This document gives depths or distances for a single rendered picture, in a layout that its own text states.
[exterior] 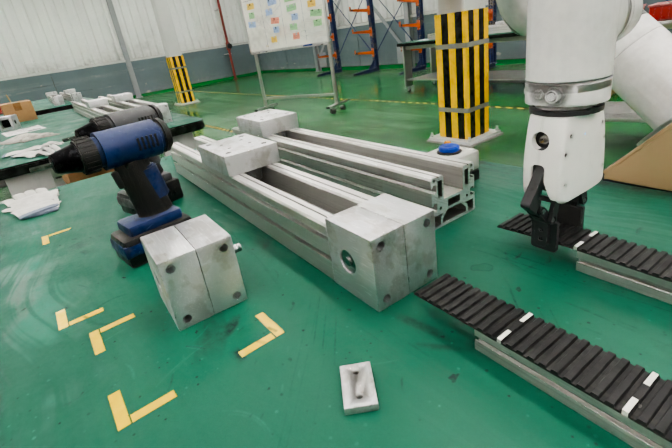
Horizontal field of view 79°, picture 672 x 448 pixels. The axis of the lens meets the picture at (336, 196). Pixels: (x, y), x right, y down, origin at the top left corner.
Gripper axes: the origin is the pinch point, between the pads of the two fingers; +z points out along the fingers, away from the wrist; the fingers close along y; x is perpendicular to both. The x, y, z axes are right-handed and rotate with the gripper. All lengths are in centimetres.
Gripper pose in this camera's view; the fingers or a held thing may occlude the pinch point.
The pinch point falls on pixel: (557, 227)
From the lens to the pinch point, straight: 59.2
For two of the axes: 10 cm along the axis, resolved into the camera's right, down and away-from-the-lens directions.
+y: 8.1, -3.2, 4.9
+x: -5.7, -2.3, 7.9
